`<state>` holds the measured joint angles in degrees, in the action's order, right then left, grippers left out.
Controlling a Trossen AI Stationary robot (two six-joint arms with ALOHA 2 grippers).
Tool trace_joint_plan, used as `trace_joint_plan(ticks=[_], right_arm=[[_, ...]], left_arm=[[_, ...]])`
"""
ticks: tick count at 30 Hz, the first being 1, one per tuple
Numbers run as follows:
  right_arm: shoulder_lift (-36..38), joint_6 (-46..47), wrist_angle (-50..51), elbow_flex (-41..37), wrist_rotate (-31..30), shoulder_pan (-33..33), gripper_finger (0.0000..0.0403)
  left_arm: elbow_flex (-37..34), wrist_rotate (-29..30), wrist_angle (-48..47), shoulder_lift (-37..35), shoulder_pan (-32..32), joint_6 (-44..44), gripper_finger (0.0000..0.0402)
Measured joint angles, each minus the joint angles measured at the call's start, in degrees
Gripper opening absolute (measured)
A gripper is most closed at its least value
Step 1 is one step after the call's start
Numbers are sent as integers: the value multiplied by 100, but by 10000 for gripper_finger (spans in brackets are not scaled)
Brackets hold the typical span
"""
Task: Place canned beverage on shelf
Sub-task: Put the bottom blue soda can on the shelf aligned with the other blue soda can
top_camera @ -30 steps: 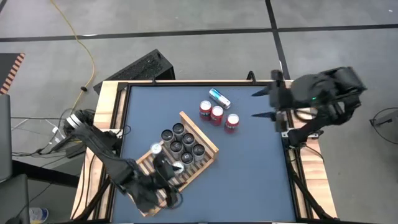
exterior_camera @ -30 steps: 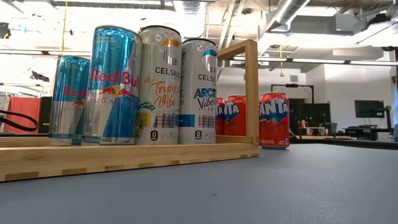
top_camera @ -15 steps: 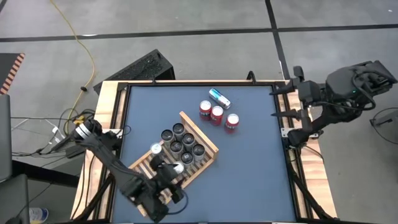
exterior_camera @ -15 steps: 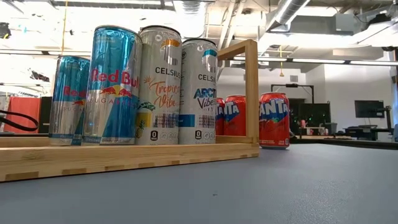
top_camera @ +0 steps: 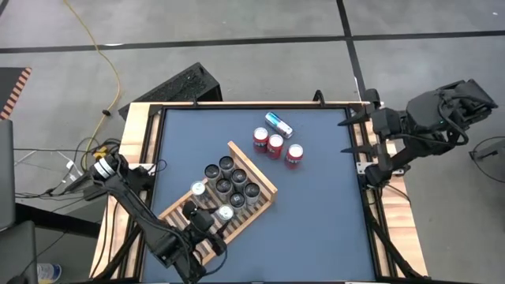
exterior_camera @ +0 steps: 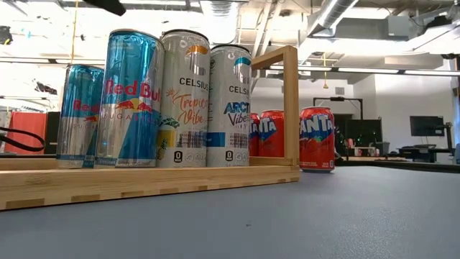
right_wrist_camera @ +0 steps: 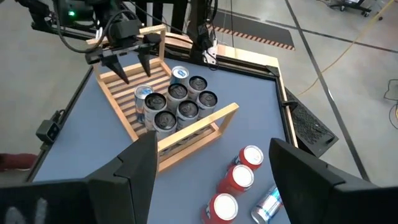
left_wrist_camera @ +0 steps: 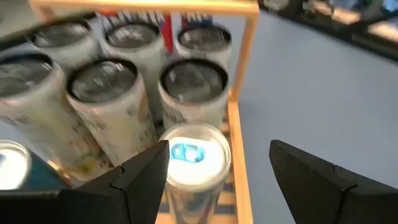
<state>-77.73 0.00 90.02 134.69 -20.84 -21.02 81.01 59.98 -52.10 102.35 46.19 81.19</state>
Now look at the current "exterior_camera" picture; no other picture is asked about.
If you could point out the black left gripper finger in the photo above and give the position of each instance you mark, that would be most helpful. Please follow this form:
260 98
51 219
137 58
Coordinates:
108 5

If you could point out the blue silver Red Bull can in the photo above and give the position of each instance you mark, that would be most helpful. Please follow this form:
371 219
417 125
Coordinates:
77 108
129 108

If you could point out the white Celsius Tropical Vibe can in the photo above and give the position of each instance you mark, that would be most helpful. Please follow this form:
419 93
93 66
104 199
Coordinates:
185 108

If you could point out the white Celsius Arctic Vibe can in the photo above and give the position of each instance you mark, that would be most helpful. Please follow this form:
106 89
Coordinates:
230 108

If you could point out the red Fanta can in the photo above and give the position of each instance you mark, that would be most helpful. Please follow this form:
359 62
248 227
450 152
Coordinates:
254 138
317 144
272 136

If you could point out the wooden slatted shelf rack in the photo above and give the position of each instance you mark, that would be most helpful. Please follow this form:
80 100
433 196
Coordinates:
108 183

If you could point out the black ceiling device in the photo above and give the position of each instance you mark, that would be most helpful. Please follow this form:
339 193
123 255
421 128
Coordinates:
5 35

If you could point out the black partition panel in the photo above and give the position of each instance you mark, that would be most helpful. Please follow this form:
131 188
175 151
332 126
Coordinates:
52 129

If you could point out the orange partition panel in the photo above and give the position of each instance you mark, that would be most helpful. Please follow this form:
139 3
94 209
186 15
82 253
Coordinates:
27 131

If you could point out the black cabinet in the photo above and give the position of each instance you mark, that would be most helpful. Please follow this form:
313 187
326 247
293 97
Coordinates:
366 131

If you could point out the grey bin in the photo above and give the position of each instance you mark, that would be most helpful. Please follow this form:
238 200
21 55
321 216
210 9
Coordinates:
385 148

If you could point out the black computer monitor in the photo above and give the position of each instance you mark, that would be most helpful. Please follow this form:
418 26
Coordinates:
427 126

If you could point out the black office desk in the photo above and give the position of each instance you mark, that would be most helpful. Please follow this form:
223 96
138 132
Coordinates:
424 151

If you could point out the blue panel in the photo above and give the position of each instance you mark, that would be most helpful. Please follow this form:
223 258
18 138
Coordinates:
457 122

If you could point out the silver ventilation duct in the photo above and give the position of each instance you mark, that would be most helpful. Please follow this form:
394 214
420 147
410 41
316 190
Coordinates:
334 14

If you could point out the grey wall vent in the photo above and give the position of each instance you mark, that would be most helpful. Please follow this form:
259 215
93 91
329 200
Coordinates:
340 90

